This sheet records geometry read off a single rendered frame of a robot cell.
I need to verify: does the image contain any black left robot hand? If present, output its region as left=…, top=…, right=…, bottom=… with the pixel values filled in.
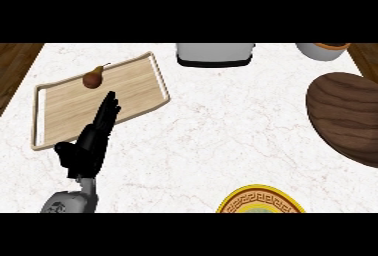
left=53, top=90, right=122, bottom=180

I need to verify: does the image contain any yellow patterned plate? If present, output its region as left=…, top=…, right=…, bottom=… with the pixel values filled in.
left=215, top=184, right=307, bottom=214

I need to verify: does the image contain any dark brown wooden bowl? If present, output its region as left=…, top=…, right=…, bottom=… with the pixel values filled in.
left=304, top=71, right=378, bottom=169

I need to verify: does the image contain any pale wooden tray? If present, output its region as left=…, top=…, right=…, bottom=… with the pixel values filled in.
left=29, top=50, right=171, bottom=152

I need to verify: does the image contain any brown pear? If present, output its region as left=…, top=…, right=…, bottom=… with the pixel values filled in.
left=81, top=62, right=112, bottom=90

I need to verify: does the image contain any grey appliance with black base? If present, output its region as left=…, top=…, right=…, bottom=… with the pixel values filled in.
left=174, top=43, right=257, bottom=69

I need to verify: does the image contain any white pot with orange rim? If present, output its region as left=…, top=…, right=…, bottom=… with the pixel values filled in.
left=294, top=43, right=353, bottom=62

